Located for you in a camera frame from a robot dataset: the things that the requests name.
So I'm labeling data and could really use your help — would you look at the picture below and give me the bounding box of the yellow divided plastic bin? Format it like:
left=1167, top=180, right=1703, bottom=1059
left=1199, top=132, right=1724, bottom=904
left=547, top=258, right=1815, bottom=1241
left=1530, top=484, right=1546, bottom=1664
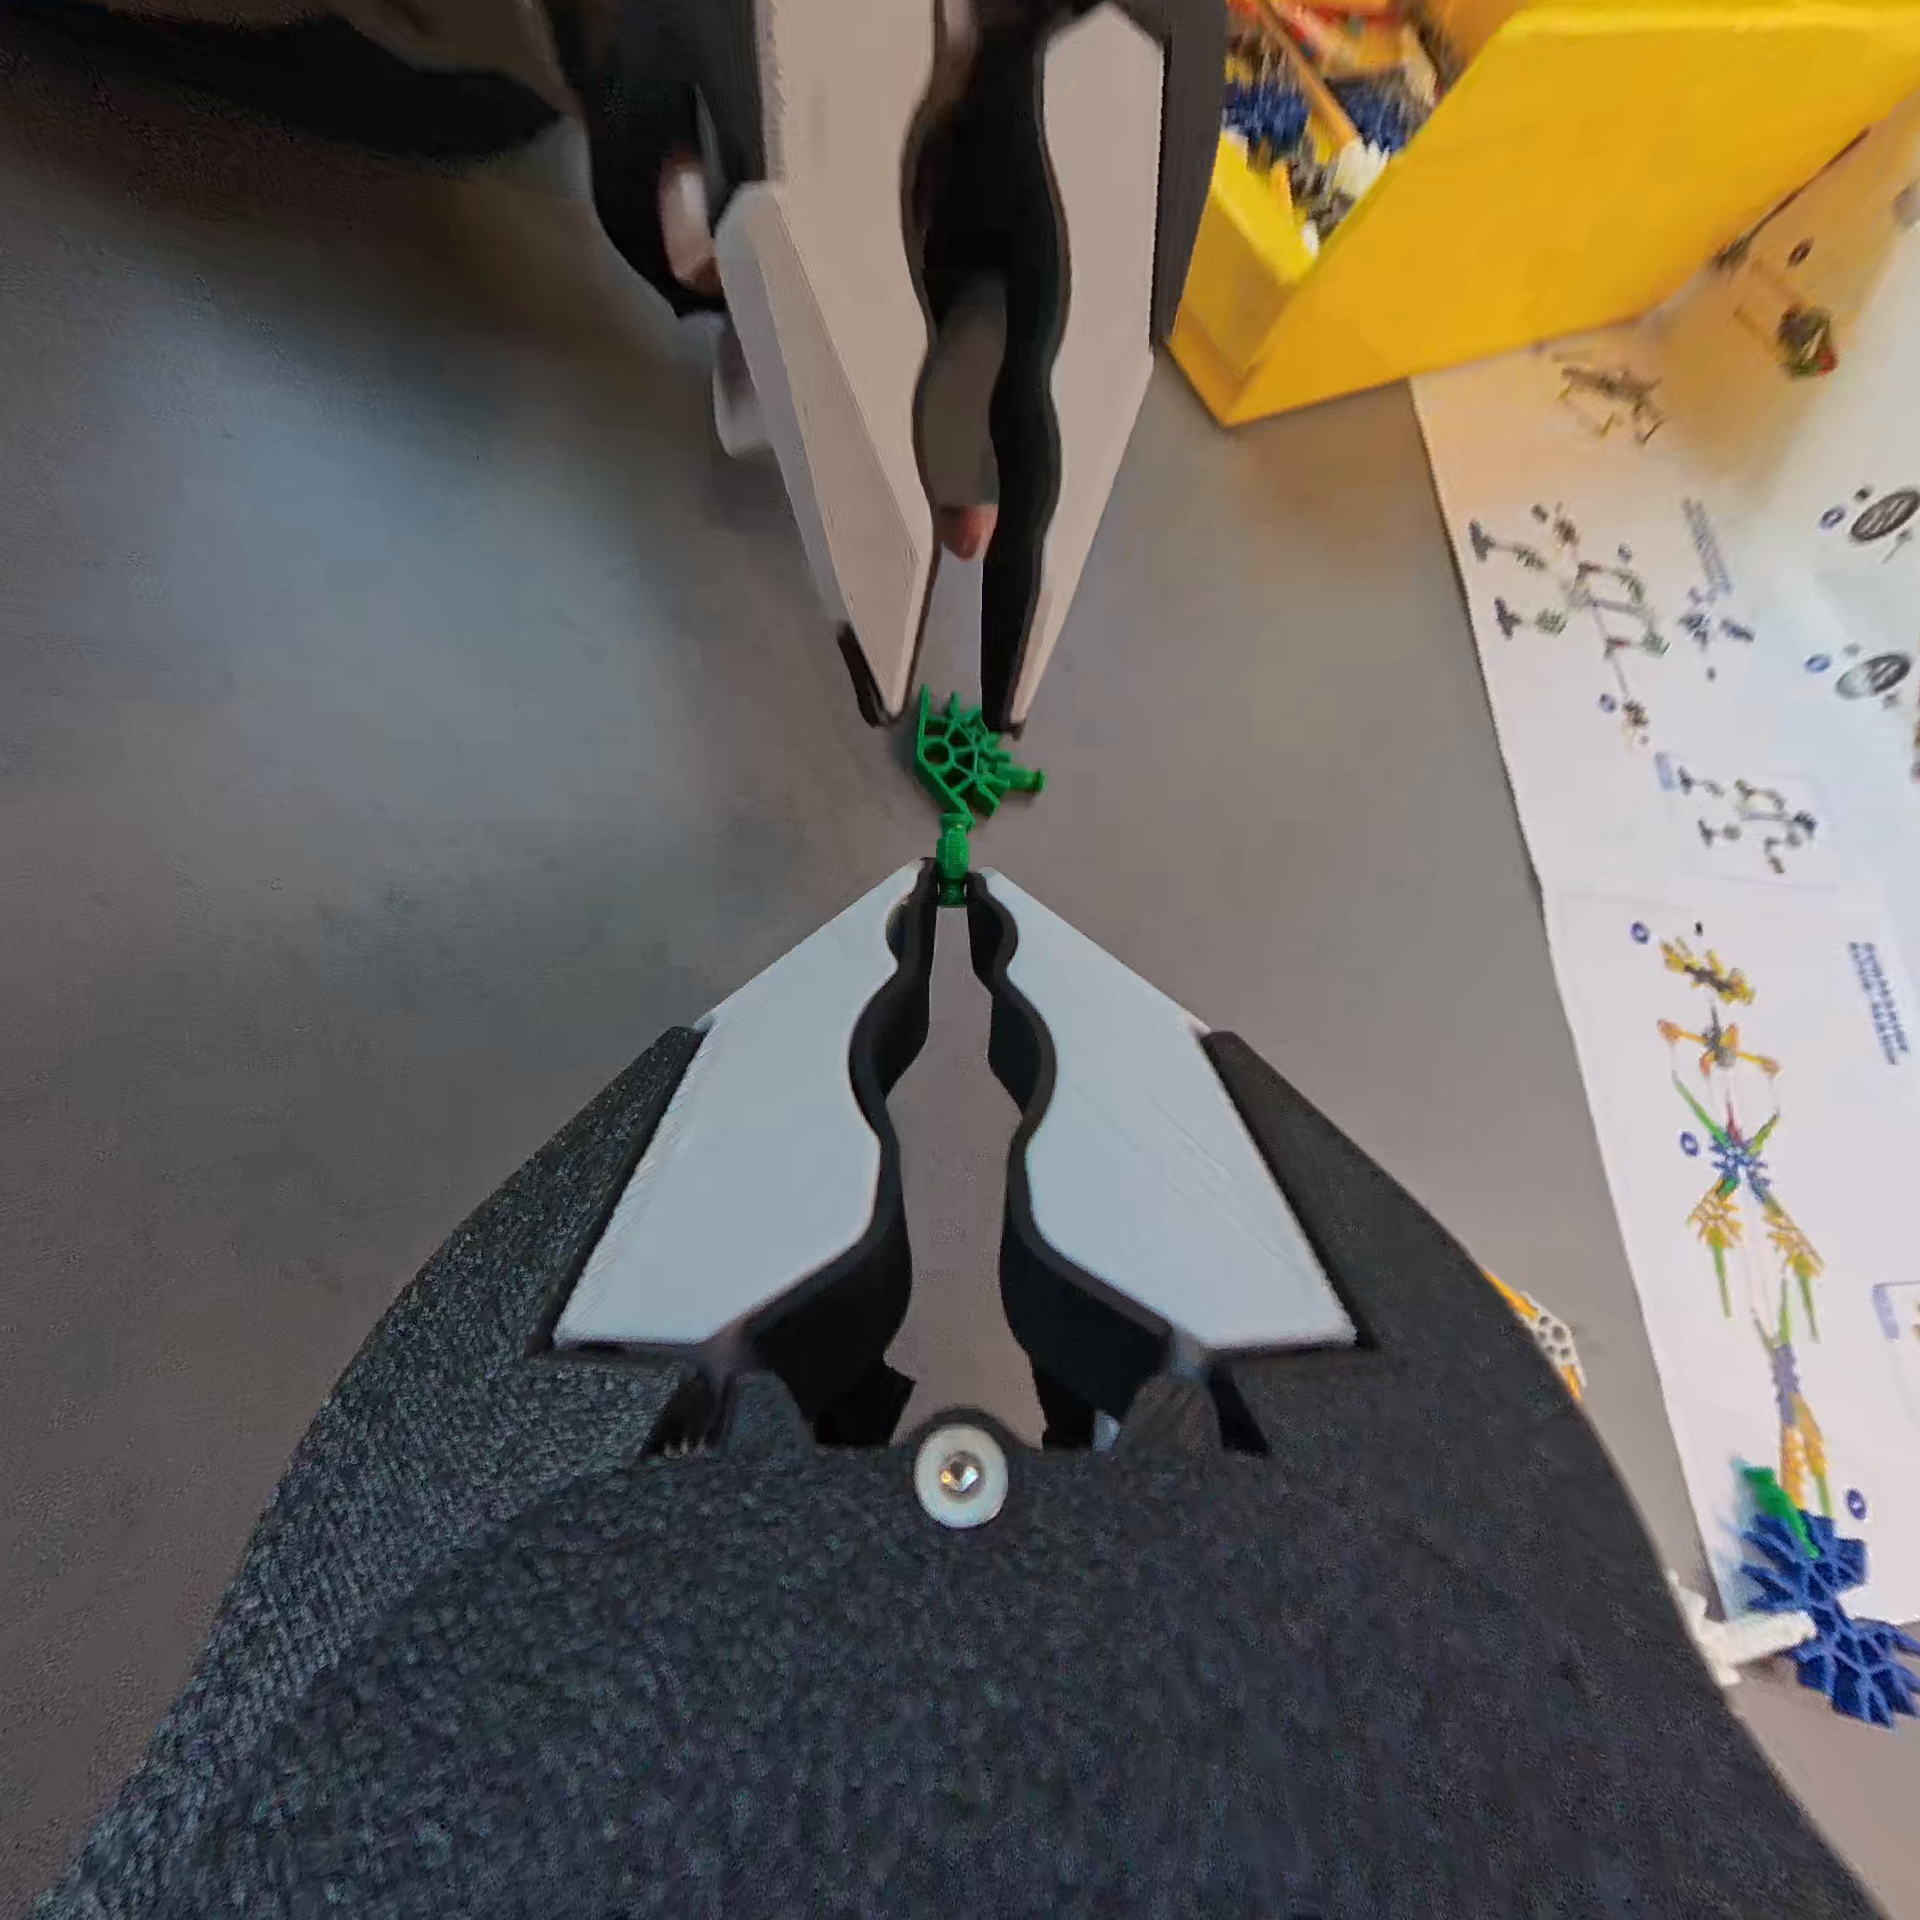
left=1167, top=0, right=1920, bottom=428

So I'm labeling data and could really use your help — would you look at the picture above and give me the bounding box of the person's left hand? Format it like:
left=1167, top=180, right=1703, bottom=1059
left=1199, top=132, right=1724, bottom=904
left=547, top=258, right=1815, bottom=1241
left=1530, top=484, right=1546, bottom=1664
left=657, top=156, right=1008, bottom=562

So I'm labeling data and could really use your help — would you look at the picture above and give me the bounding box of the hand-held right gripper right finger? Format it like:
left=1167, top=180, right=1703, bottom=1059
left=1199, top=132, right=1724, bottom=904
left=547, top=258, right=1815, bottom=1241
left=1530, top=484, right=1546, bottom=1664
left=968, top=872, right=1358, bottom=1418

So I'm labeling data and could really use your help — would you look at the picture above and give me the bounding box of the person's left forearm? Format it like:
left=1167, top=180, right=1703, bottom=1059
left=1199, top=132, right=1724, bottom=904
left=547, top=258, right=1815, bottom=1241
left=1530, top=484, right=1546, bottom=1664
left=337, top=0, right=587, bottom=83

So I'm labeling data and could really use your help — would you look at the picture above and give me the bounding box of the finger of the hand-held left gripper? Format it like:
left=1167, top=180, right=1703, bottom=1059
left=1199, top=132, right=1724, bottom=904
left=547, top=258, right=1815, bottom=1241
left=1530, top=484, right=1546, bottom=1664
left=717, top=0, right=944, bottom=727
left=983, top=0, right=1169, bottom=738

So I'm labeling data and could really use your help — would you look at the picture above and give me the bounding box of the green and blue toy assembly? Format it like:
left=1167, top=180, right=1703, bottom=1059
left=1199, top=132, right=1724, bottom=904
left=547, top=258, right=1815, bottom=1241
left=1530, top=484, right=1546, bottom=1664
left=911, top=687, right=1050, bottom=908

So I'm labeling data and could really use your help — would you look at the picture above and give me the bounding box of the white toy instruction sheet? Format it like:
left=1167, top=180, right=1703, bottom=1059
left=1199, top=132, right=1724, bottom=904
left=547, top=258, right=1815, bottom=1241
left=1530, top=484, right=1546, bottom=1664
left=1411, top=91, right=1920, bottom=1629

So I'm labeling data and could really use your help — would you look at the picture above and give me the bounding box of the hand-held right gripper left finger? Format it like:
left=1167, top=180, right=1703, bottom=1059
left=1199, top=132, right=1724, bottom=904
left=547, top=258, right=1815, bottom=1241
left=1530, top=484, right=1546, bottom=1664
left=554, top=861, right=941, bottom=1412

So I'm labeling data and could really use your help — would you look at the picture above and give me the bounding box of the pile of toy pieces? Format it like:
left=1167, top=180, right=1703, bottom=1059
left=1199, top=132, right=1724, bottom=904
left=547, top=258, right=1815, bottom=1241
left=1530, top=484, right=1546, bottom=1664
left=1223, top=0, right=1444, bottom=249

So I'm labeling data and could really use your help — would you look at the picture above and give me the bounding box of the multicoloured toy hand assembly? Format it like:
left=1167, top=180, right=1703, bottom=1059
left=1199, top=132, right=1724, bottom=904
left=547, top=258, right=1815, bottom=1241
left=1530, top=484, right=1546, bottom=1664
left=1487, top=1274, right=1920, bottom=1727

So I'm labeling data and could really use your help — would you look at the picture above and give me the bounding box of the grey desk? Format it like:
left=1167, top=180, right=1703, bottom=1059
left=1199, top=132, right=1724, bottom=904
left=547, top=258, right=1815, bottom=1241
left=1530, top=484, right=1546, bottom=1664
left=0, top=28, right=1920, bottom=1905

